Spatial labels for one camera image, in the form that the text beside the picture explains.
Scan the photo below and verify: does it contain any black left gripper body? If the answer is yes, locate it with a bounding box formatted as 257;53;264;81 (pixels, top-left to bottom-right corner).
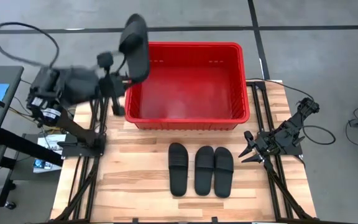
99;65;127;106

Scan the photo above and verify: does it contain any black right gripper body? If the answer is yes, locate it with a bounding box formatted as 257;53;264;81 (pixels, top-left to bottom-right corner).
257;130;281;156

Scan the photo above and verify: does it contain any black rubber slide sandal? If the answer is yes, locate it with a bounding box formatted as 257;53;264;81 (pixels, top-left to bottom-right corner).
168;142;190;197
213;146;234;199
194;145;215;197
117;13;151;84

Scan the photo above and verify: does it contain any red plastic bin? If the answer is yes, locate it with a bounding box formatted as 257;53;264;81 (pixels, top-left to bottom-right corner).
124;41;250;131

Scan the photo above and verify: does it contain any white printed paper sheet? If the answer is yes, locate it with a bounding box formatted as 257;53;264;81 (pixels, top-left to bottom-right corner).
32;133;67;174

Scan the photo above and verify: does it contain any black desk leg beam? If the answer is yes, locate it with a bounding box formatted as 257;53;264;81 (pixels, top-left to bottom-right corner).
0;127;64;167

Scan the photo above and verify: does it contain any grey floor plate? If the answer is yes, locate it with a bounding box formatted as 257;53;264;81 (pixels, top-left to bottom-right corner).
10;133;63;182

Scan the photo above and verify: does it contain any black leg with caster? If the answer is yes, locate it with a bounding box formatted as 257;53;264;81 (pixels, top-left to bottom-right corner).
0;157;17;210

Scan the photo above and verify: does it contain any black aluminium extrusion frame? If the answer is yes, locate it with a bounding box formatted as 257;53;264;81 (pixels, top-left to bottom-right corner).
246;80;316;222
50;93;110;222

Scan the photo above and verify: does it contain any thin black floor cable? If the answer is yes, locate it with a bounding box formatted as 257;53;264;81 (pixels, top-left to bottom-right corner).
246;77;316;103

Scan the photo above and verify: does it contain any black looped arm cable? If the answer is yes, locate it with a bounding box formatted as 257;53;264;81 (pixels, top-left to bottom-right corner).
301;124;337;146

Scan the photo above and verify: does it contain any yellow cable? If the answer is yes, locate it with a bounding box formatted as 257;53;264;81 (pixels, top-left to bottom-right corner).
9;107;62;133

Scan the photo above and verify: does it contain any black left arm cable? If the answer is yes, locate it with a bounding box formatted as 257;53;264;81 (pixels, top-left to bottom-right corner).
0;22;60;68

